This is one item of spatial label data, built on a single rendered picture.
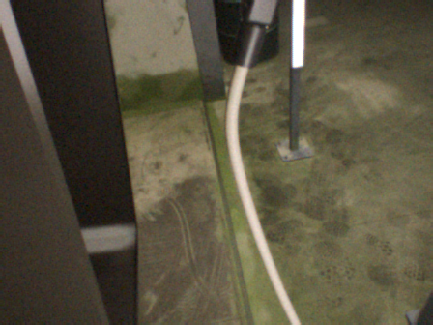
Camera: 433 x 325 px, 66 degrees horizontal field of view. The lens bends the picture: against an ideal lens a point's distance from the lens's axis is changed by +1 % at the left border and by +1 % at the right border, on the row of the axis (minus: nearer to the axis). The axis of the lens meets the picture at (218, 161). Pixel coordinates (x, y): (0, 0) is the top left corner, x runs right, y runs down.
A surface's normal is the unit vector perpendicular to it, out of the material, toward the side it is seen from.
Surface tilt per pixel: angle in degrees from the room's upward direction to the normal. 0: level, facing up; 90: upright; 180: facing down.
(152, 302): 0
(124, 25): 90
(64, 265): 90
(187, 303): 0
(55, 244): 90
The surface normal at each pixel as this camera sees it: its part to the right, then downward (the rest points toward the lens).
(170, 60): 0.14, 0.64
